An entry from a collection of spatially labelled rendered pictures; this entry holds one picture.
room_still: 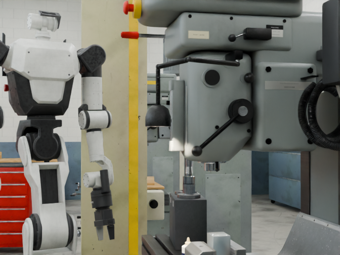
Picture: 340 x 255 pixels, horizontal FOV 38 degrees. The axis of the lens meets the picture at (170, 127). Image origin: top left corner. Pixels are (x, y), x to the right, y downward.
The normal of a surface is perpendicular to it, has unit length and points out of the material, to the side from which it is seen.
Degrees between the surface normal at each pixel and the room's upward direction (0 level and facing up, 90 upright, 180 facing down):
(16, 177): 90
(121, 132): 90
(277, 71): 90
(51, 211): 70
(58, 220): 66
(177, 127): 90
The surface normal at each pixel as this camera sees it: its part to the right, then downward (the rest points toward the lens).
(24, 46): 0.03, -0.49
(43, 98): 0.51, -0.01
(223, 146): 0.18, 0.46
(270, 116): 0.21, -0.01
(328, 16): -0.98, 0.00
